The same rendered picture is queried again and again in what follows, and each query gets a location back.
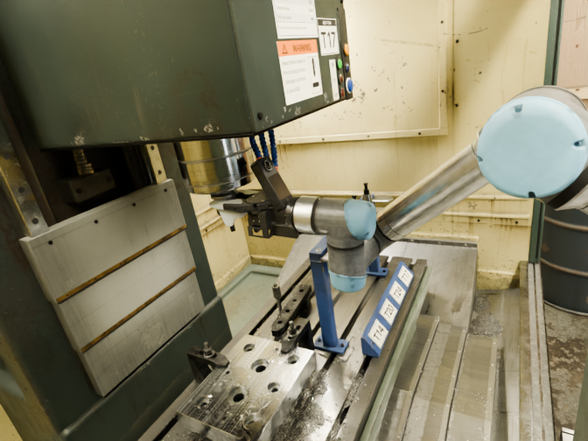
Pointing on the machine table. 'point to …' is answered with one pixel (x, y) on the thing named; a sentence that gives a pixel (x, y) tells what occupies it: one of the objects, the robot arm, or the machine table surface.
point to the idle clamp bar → (300, 298)
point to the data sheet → (295, 18)
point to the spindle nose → (214, 164)
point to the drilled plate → (196, 421)
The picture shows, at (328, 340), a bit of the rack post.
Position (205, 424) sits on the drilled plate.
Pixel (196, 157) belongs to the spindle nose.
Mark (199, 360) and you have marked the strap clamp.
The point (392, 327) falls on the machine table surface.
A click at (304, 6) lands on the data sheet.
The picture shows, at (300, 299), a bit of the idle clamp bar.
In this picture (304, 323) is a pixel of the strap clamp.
